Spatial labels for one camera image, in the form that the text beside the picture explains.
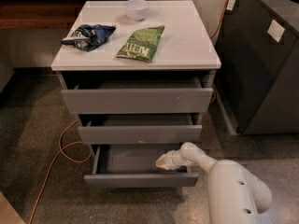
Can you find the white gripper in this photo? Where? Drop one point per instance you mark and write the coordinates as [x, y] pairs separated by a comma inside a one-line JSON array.
[[171, 160]]

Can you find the grey bottom drawer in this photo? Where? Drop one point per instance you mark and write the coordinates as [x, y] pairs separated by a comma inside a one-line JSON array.
[[133, 166]]

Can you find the grey drawer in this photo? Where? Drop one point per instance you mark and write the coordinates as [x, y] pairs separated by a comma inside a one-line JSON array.
[[133, 97], [138, 129], [133, 166]]

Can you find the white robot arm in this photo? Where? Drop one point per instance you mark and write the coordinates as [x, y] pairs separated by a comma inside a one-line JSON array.
[[235, 195]]

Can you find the grey middle drawer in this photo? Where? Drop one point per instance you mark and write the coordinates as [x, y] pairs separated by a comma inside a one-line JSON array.
[[138, 129]]

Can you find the grey top drawer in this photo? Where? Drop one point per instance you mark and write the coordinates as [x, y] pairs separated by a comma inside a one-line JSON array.
[[133, 97]]

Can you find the grey three-drawer cabinet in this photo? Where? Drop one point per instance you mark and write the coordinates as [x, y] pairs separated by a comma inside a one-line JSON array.
[[185, 50]]

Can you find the green chip bag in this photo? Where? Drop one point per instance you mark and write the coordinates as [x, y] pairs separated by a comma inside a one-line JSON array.
[[142, 44]]

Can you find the dark grey bin cabinet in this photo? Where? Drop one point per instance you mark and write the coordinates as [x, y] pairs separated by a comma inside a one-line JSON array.
[[258, 82]]

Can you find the blue chip bag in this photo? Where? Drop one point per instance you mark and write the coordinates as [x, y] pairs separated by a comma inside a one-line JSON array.
[[89, 37]]

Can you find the white bowl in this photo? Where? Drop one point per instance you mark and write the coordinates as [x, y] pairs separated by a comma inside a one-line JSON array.
[[136, 10]]

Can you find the white label sticker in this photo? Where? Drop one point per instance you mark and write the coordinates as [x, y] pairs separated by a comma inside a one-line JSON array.
[[276, 30]]

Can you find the wooden bench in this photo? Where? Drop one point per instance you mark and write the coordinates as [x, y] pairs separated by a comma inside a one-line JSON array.
[[40, 14]]

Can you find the white cable tag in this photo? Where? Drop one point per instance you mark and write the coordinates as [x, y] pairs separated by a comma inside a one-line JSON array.
[[230, 5]]

